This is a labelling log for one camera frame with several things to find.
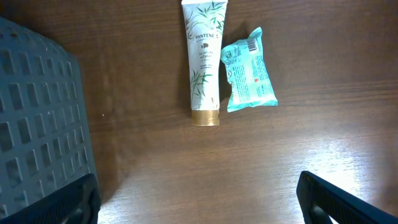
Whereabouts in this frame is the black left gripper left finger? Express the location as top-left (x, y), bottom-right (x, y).
top-left (1, 174), bottom-right (101, 224)

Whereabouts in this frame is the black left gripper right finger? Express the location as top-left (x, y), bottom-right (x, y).
top-left (296, 171), bottom-right (397, 224)

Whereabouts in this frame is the teal wet wipes pack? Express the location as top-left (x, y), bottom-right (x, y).
top-left (221, 27), bottom-right (279, 113)

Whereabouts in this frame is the white tube gold cap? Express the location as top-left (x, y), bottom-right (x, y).
top-left (181, 0), bottom-right (228, 126)

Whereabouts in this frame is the grey plastic mesh basket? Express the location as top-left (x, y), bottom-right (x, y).
top-left (1, 19), bottom-right (96, 221)

